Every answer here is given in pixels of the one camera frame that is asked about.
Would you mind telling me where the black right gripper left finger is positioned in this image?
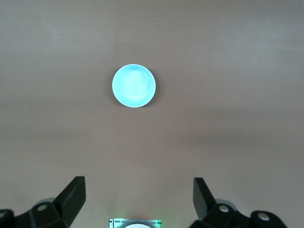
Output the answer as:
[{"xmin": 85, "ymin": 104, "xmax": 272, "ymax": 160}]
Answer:
[{"xmin": 0, "ymin": 176, "xmax": 86, "ymax": 228}]

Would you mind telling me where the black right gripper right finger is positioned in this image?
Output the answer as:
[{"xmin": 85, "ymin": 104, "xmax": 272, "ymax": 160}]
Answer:
[{"xmin": 190, "ymin": 177, "xmax": 288, "ymax": 228}]

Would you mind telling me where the blue bowl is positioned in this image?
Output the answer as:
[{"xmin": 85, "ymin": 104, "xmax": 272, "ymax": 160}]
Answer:
[{"xmin": 111, "ymin": 63, "xmax": 157, "ymax": 108}]

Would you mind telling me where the brown table cover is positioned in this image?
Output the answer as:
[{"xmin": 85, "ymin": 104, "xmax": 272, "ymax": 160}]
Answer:
[{"xmin": 0, "ymin": 0, "xmax": 304, "ymax": 228}]

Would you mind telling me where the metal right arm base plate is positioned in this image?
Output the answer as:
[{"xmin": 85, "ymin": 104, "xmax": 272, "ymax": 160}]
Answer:
[{"xmin": 108, "ymin": 218, "xmax": 162, "ymax": 228}]

